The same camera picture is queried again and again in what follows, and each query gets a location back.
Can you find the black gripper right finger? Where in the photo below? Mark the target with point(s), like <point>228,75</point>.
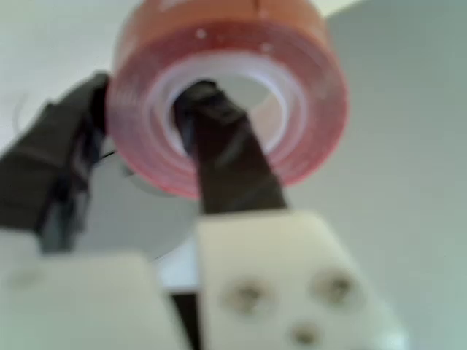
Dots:
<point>237,175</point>

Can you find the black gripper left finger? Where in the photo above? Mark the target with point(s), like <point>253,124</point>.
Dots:
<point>40,171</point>

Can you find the red tape roll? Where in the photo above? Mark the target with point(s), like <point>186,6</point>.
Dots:
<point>146,120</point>

